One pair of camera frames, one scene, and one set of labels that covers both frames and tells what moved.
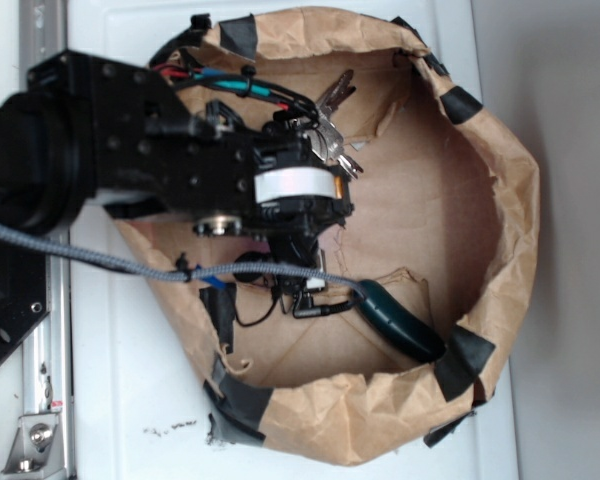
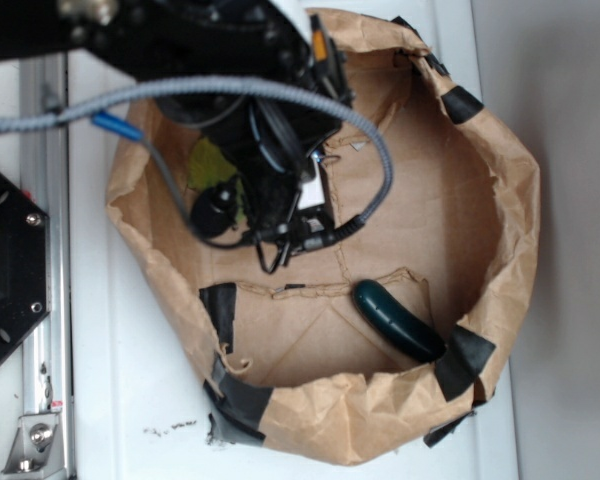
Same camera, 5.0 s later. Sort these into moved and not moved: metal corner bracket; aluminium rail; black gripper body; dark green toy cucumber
Moved: black gripper body
Not moved: metal corner bracket; dark green toy cucumber; aluminium rail
